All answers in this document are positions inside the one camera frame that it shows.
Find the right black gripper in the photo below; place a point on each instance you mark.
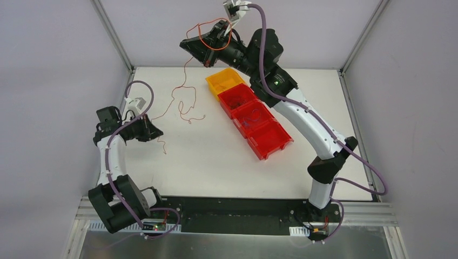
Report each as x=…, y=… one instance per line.
x=210, y=48

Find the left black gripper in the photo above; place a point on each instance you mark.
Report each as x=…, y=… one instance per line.
x=143, y=128

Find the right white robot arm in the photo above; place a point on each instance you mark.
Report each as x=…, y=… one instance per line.
x=278, y=90

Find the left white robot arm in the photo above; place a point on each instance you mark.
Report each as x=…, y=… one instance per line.
x=116, y=199

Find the yellow plastic bin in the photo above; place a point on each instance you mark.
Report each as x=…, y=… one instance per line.
x=223, y=81

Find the middle red plastic bin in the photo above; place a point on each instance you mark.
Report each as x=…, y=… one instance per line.
x=251, y=116

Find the end red plastic bin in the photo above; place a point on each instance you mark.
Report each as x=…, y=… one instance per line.
x=268, y=138

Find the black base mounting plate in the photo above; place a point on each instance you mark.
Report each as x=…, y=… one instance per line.
x=240, y=216

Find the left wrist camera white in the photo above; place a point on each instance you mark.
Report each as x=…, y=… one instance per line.
x=135, y=105

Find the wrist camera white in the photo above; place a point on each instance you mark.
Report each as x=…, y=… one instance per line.
x=236, y=9
x=135, y=105

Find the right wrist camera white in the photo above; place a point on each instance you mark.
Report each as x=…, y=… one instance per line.
x=236, y=9

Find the aluminium frame rail front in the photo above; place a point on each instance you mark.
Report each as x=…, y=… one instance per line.
x=356, y=213

